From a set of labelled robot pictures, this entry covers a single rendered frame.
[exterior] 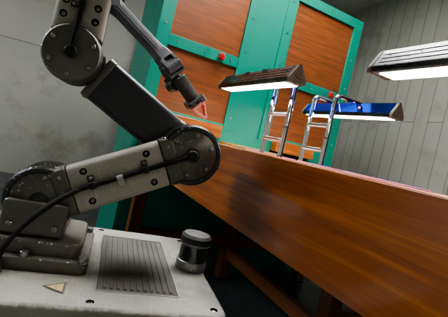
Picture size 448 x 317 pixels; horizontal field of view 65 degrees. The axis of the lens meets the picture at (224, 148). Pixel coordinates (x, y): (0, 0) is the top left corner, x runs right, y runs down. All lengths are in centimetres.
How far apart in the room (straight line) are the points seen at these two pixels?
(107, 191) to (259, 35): 164
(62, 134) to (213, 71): 230
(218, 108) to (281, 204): 138
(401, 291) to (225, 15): 181
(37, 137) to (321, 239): 361
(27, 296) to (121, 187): 24
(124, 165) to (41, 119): 331
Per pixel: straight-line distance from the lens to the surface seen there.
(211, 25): 206
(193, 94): 143
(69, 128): 396
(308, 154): 231
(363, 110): 180
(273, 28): 225
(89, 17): 74
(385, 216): 54
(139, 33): 146
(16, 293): 66
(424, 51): 97
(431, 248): 50
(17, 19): 415
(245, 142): 211
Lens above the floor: 77
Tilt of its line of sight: 1 degrees down
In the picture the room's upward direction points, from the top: 13 degrees clockwise
